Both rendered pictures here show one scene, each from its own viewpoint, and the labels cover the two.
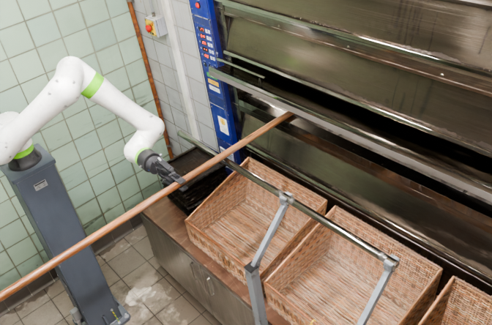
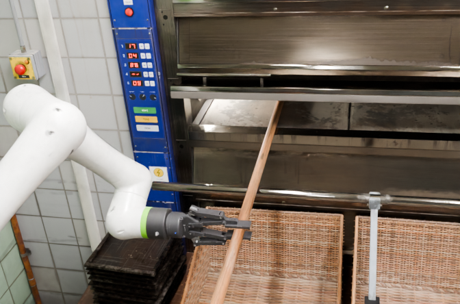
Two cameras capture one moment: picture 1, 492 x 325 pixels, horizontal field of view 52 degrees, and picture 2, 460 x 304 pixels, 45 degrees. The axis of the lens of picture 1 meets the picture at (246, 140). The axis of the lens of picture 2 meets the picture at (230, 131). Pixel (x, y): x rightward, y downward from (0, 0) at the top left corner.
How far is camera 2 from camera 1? 1.32 m
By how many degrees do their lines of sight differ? 34
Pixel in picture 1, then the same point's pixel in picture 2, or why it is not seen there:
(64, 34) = not seen: outside the picture
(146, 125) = (137, 175)
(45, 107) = (42, 159)
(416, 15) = not seen: outside the picture
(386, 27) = not seen: outside the picture
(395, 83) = (448, 33)
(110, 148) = not seen: outside the picture
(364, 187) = (396, 176)
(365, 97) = (413, 60)
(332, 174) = (348, 178)
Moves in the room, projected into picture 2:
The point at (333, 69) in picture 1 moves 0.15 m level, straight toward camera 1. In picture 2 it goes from (361, 41) to (393, 53)
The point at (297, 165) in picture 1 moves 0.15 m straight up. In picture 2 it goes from (294, 186) to (294, 152)
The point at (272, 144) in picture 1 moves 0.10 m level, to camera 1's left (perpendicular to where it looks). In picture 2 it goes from (248, 174) to (230, 185)
